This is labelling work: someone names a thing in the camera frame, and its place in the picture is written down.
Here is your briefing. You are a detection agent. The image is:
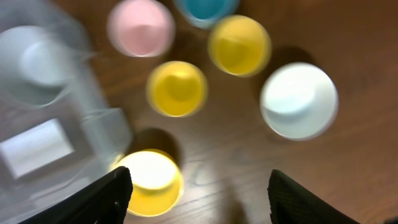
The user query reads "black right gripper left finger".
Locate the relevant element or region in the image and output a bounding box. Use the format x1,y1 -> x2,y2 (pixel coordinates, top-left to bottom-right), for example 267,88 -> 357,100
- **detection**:
21,166 -> 133,224

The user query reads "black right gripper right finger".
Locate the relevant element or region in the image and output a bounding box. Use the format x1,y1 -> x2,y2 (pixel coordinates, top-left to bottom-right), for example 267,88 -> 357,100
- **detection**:
267,169 -> 358,224

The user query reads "yellow small bowl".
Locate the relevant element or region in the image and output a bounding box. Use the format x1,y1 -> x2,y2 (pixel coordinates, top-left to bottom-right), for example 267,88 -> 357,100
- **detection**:
109,149 -> 184,217

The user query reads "white small bowl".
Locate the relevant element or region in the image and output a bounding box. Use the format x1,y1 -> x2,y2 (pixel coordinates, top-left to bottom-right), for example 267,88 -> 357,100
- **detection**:
259,62 -> 339,141

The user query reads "yellow cup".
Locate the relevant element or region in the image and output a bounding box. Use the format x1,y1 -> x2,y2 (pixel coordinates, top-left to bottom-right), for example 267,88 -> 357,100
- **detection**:
207,15 -> 272,77
146,61 -> 208,118

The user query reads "grey small bowl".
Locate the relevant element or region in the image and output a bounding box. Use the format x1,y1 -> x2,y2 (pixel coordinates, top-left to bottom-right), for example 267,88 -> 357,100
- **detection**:
1,26 -> 77,107

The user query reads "clear plastic storage container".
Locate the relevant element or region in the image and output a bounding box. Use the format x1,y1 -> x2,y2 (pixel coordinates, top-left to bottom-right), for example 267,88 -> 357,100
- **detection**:
1,1 -> 132,223

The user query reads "white label in container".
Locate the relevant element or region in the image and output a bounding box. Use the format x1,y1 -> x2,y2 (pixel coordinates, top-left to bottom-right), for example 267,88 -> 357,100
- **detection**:
1,119 -> 74,179

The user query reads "pink cup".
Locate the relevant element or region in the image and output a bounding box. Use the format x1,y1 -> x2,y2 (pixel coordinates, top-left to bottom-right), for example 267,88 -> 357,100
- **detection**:
106,0 -> 175,57

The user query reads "light blue cup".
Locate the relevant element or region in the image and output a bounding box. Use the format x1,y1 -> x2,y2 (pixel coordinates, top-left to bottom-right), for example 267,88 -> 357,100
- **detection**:
173,0 -> 240,29

